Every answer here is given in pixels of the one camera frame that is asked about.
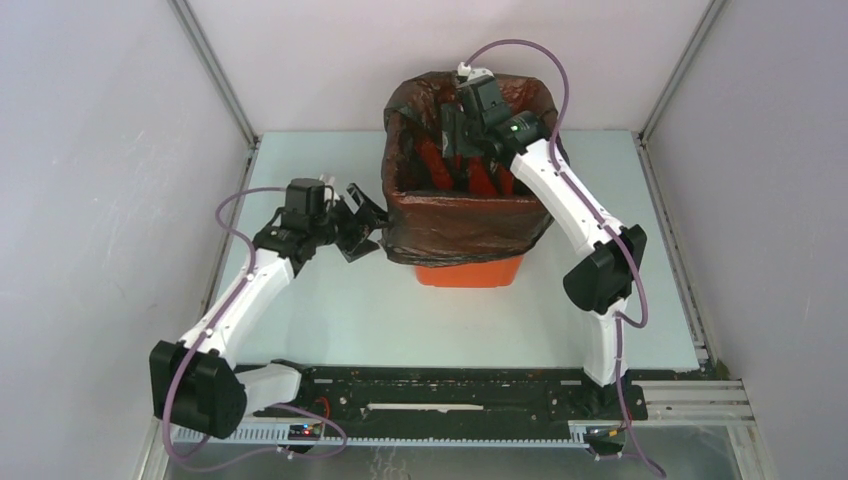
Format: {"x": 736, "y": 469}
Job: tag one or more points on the small circuit board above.
{"x": 304, "y": 433}

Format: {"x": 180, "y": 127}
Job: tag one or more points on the left aluminium frame post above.
{"x": 197, "y": 37}

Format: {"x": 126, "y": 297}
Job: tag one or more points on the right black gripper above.
{"x": 453, "y": 118}

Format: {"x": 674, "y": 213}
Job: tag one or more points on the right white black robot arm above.
{"x": 608, "y": 252}

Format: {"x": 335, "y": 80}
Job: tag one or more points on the orange plastic trash bin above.
{"x": 492, "y": 274}

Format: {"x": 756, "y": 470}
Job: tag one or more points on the white slotted cable duct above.
{"x": 276, "y": 434}

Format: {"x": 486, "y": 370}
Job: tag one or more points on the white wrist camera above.
{"x": 466, "y": 73}
{"x": 329, "y": 191}

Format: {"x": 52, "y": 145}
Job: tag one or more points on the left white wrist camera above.
{"x": 329, "y": 191}

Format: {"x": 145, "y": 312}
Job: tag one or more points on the right aluminium frame post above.
{"x": 704, "y": 27}

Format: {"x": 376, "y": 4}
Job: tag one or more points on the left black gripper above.
{"x": 367, "y": 219}

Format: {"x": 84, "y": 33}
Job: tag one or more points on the aluminium frame post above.
{"x": 704, "y": 27}
{"x": 197, "y": 37}

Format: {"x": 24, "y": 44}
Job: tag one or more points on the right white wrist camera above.
{"x": 466, "y": 73}

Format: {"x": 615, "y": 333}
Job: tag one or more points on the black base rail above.
{"x": 469, "y": 403}

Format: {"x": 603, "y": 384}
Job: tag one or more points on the black plastic trash bag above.
{"x": 447, "y": 212}

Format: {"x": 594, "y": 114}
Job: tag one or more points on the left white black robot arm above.
{"x": 194, "y": 380}

